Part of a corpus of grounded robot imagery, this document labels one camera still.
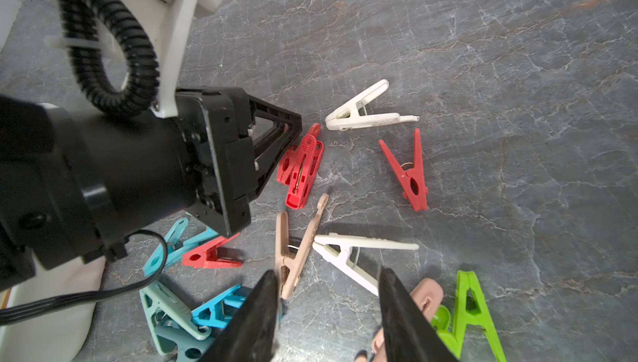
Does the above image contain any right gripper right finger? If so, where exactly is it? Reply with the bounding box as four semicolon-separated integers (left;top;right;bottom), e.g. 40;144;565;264
377;265;457;362

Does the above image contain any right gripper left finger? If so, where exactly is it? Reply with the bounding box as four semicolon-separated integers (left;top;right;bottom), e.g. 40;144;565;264
199;270;280;361

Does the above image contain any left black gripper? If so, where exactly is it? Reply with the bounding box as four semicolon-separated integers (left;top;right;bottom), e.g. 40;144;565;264
176;88;302;237

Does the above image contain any white plastic storage box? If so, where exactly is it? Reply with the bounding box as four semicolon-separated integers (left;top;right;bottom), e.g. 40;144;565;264
1;257;106;361

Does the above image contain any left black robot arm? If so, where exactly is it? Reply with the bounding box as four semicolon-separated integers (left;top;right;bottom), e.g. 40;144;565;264
1;88;302;289

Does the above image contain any blue clothespin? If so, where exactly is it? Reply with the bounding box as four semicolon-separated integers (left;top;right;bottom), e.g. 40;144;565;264
190;284;285;330

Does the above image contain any red clothespin pair left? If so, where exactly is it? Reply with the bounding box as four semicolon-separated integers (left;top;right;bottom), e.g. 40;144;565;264
276;123;324;210

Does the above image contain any pink clothespin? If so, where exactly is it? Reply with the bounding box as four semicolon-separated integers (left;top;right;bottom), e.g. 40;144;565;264
355;277;445;362

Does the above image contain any dark teal clothespin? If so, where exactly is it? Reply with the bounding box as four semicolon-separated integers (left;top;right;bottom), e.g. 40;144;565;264
155;325;215;362

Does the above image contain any green clothespin right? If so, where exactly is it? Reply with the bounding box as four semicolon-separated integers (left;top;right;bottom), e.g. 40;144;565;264
431;271;507;362

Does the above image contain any white clothespin far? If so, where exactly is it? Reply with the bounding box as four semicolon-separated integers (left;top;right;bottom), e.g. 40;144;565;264
325;79;420;131

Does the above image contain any white clothespin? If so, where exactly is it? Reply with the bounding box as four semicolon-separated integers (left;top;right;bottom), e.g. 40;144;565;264
325;79;420;131
312;232;420;297

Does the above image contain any beige brown clothespin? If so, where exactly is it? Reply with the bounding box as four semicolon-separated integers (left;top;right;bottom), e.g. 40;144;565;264
275;194;330;300

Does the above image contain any red clothespin by teal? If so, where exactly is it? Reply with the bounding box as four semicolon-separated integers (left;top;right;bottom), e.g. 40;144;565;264
181;234;243;269

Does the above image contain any mint clothespin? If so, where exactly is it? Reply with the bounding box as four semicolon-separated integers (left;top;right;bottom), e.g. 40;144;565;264
139;281;212;355

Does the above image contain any white clothespin near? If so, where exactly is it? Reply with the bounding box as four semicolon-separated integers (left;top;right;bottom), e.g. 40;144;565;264
312;232;420;297

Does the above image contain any teal clothespin upper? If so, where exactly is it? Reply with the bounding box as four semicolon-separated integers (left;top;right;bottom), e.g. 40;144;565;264
143;218;219;277

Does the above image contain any red clothespin right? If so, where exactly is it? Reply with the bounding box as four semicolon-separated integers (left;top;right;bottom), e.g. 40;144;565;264
378;129;429;212

